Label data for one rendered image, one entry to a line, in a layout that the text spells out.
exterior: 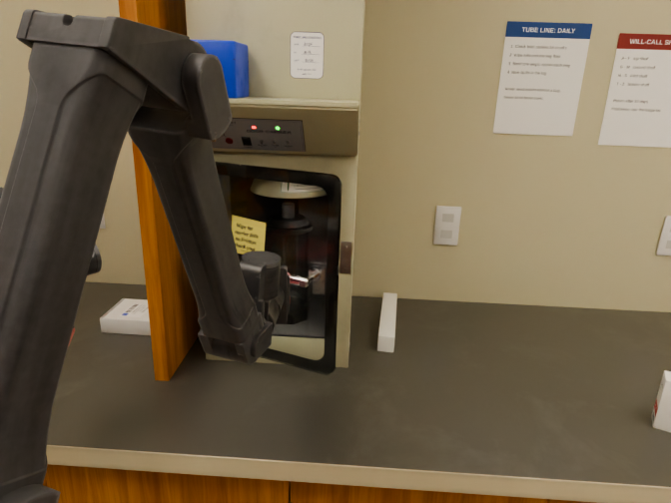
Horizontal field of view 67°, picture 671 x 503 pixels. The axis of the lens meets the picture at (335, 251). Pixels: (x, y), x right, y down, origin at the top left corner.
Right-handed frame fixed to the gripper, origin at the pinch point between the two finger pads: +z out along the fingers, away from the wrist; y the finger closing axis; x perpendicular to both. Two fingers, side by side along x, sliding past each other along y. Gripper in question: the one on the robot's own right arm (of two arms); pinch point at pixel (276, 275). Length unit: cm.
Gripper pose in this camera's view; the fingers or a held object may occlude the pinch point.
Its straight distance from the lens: 93.4
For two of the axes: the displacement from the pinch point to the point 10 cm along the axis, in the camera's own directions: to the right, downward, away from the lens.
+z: 0.5, -3.2, 9.5
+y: 0.4, -9.5, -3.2
